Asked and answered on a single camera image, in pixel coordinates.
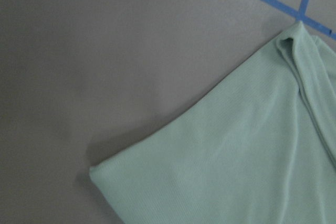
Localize sage green long-sleeve shirt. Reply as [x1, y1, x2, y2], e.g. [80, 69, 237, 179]
[89, 22, 335, 223]

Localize blue tape line crosswise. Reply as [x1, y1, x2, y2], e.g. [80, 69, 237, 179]
[260, 0, 335, 40]

